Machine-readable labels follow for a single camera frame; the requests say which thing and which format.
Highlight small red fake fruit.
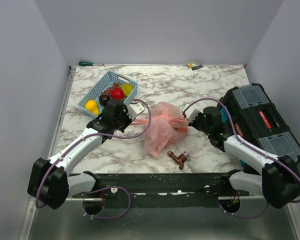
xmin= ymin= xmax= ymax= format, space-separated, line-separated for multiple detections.
xmin=111 ymin=88 xmax=125 ymax=101

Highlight pink plastic bag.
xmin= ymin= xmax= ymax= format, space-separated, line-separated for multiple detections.
xmin=144 ymin=102 xmax=189 ymax=158

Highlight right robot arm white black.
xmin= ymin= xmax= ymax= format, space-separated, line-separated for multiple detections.
xmin=182 ymin=105 xmax=300 ymax=209

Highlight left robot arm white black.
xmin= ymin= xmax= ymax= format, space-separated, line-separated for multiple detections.
xmin=27 ymin=100 xmax=145 ymax=210

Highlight dark purple fake fruit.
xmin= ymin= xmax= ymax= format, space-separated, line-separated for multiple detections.
xmin=98 ymin=94 xmax=111 ymax=106

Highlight fake purple grapes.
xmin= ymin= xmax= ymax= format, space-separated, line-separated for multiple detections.
xmin=101 ymin=82 xmax=120 ymax=96

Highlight yellow fake fruit right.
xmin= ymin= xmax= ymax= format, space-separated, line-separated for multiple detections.
xmin=120 ymin=83 xmax=134 ymax=97

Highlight blue plastic basket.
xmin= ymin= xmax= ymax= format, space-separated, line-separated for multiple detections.
xmin=77 ymin=70 xmax=138 ymax=118

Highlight brown brass faucet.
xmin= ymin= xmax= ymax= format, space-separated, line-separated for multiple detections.
xmin=167 ymin=151 xmax=189 ymax=170

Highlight black tool box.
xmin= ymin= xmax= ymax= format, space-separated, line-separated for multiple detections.
xmin=220 ymin=83 xmax=300 ymax=164

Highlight small yellow black tool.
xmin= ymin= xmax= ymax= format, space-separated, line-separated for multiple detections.
xmin=186 ymin=62 xmax=203 ymax=71

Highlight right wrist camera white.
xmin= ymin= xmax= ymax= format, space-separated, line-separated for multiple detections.
xmin=182 ymin=106 xmax=201 ymax=123

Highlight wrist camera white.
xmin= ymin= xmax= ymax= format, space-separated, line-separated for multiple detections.
xmin=127 ymin=102 xmax=145 ymax=121
xmin=182 ymin=106 xmax=201 ymax=123

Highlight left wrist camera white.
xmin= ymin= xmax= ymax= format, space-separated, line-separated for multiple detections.
xmin=127 ymin=102 xmax=145 ymax=121

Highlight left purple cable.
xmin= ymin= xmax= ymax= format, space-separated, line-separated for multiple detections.
xmin=34 ymin=98 xmax=152 ymax=220

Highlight purple cable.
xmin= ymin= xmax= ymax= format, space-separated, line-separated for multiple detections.
xmin=182 ymin=97 xmax=300 ymax=220
xmin=34 ymin=98 xmax=152 ymax=220

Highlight green handled screwdriver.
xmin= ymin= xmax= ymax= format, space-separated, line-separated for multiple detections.
xmin=78 ymin=61 xmax=104 ymax=67

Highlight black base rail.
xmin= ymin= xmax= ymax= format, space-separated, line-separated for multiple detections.
xmin=74 ymin=173 xmax=249 ymax=208

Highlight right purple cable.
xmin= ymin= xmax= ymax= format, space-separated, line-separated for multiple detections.
xmin=182 ymin=97 xmax=300 ymax=220

